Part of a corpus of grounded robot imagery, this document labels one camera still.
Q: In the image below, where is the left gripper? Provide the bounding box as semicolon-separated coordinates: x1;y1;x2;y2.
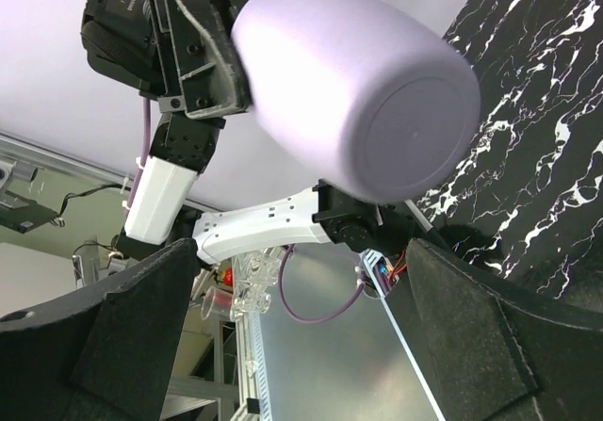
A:
149;0;251;115

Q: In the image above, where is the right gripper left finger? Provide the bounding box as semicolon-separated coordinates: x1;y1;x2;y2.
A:
1;239;197;420

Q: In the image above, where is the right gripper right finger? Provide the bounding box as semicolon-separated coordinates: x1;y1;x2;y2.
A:
406;239;602;420

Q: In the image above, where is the lavender plastic cup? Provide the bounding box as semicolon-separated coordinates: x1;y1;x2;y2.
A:
232;0;481;202

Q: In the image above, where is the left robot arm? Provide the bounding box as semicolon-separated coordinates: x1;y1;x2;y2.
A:
80;0;319;209

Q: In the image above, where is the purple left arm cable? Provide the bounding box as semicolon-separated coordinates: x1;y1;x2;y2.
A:
126;98;367;323

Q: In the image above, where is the clear acrylic bracket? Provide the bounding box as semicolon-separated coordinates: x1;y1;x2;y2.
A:
230;247;285;320

